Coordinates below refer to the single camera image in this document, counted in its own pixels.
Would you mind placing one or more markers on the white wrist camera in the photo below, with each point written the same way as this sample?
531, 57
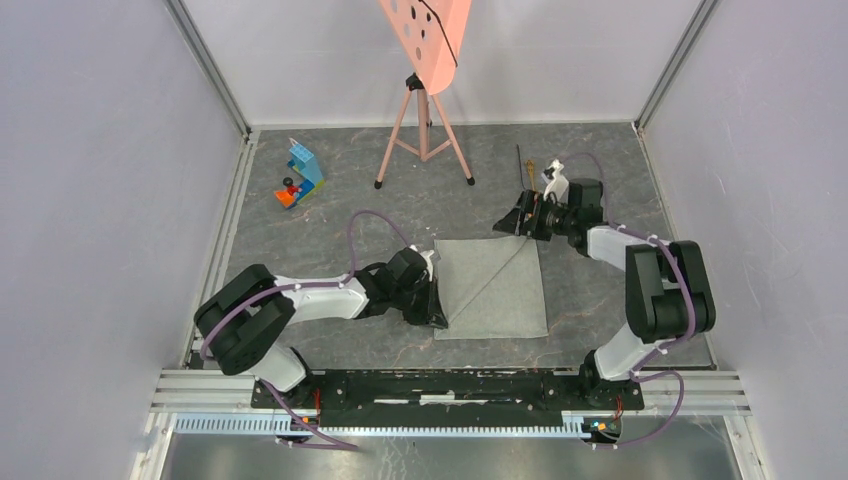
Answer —
557, 184
430, 257

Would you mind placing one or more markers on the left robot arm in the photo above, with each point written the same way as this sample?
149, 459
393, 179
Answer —
242, 323

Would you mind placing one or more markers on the pink perforated board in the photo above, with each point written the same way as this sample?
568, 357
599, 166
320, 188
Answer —
431, 34

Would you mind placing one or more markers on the blue toy brick figure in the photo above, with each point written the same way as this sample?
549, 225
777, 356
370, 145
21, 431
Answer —
304, 163

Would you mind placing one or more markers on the gold spoon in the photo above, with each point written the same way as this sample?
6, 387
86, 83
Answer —
530, 169

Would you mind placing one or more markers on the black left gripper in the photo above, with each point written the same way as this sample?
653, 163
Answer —
428, 312

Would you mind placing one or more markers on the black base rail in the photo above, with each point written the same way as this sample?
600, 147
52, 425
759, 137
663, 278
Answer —
464, 401

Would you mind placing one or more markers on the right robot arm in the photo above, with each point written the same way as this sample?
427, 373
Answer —
668, 298

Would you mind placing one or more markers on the pink tripod stand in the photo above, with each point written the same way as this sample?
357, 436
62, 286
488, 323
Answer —
424, 150

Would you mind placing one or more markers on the grey cloth napkin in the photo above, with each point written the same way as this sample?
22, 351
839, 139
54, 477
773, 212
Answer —
490, 289

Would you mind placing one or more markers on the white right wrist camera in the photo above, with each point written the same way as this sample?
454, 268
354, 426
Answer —
557, 184

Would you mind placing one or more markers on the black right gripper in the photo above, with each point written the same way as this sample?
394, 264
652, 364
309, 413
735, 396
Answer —
533, 216

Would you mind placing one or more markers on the thin black utensil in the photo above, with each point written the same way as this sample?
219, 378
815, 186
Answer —
521, 167

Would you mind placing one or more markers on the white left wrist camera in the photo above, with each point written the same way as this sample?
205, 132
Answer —
430, 257

